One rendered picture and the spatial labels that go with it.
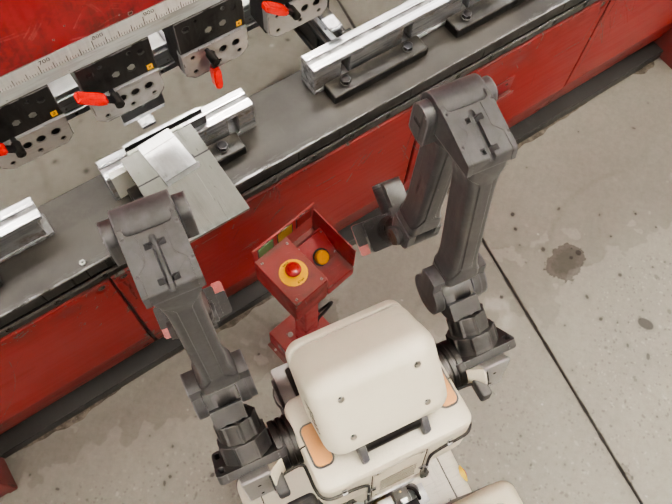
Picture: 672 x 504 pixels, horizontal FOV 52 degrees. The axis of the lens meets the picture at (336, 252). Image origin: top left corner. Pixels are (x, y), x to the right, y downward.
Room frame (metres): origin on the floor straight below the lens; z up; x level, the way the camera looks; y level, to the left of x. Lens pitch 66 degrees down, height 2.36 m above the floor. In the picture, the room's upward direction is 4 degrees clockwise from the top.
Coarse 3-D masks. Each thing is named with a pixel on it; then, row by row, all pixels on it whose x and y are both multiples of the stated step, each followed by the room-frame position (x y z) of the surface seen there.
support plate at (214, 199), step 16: (192, 128) 0.88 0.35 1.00; (192, 144) 0.84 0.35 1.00; (128, 160) 0.78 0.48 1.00; (144, 160) 0.79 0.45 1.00; (208, 160) 0.80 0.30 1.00; (144, 176) 0.75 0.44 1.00; (192, 176) 0.76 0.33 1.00; (208, 176) 0.76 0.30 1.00; (224, 176) 0.76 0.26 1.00; (144, 192) 0.71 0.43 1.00; (176, 192) 0.71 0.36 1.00; (192, 192) 0.72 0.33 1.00; (208, 192) 0.72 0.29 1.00; (224, 192) 0.72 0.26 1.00; (192, 208) 0.68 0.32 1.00; (208, 208) 0.68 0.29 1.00; (224, 208) 0.68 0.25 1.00; (240, 208) 0.69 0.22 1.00; (208, 224) 0.64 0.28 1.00; (192, 240) 0.60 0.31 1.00
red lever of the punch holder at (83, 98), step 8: (80, 96) 0.73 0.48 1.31; (88, 96) 0.73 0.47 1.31; (96, 96) 0.74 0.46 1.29; (104, 96) 0.75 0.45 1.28; (112, 96) 0.77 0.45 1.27; (120, 96) 0.77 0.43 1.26; (80, 104) 0.72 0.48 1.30; (88, 104) 0.72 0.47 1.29; (96, 104) 0.73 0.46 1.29; (104, 104) 0.74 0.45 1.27; (120, 104) 0.75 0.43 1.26
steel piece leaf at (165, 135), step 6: (162, 132) 0.86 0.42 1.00; (168, 132) 0.87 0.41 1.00; (150, 138) 0.85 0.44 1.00; (156, 138) 0.85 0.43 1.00; (162, 138) 0.85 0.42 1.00; (168, 138) 0.85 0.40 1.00; (144, 144) 0.83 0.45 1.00; (150, 144) 0.83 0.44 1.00; (156, 144) 0.83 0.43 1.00; (144, 150) 0.81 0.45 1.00; (150, 150) 0.81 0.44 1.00
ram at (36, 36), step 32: (0, 0) 0.73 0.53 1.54; (32, 0) 0.76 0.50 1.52; (64, 0) 0.78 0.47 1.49; (96, 0) 0.81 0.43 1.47; (128, 0) 0.84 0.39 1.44; (160, 0) 0.88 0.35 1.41; (0, 32) 0.71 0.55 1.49; (32, 32) 0.74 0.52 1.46; (64, 32) 0.77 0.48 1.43; (96, 32) 0.80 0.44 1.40; (0, 64) 0.70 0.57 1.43; (64, 64) 0.75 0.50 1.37; (0, 96) 0.68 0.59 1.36
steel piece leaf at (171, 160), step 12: (168, 144) 0.83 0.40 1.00; (180, 144) 0.84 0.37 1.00; (144, 156) 0.80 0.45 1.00; (156, 156) 0.80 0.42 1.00; (168, 156) 0.80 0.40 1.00; (180, 156) 0.80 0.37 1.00; (156, 168) 0.77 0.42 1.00; (168, 168) 0.77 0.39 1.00; (180, 168) 0.77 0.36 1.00; (192, 168) 0.77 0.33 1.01; (168, 180) 0.73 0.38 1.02
